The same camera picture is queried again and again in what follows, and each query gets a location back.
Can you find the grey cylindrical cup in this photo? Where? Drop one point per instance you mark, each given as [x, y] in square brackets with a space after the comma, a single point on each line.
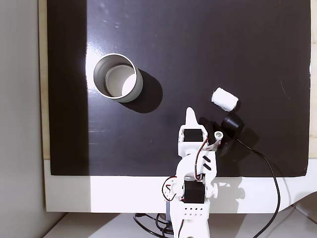
[118, 78]

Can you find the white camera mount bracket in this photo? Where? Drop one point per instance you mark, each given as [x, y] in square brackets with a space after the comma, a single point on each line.
[218, 135]

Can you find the black table mat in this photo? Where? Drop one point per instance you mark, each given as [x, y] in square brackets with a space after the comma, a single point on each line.
[198, 49]

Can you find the grey base clamp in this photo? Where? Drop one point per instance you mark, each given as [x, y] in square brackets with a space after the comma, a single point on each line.
[168, 210]

